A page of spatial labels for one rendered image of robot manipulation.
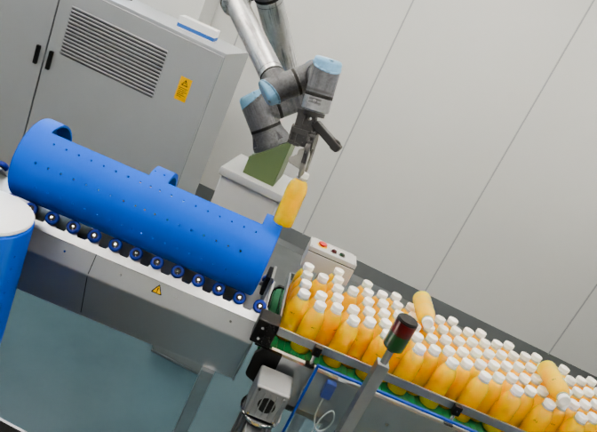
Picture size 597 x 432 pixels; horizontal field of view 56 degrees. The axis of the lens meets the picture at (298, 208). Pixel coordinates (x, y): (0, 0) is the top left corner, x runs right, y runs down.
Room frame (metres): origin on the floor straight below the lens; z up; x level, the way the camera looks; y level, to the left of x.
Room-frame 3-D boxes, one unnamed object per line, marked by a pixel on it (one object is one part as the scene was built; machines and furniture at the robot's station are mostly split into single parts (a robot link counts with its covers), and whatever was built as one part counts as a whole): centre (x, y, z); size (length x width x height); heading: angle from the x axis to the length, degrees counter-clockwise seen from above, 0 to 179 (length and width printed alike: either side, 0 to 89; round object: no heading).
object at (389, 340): (1.45, -0.41, 1.18); 0.06 x 0.06 x 0.05
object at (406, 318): (1.45, -0.41, 1.18); 0.06 x 0.06 x 0.16
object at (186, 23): (3.56, 1.03, 1.48); 0.24 x 0.12 x 0.08; 95
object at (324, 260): (2.09, -0.20, 1.05); 0.20 x 0.10 x 0.10; 93
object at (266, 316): (1.59, -0.07, 0.95); 0.10 x 0.07 x 0.10; 3
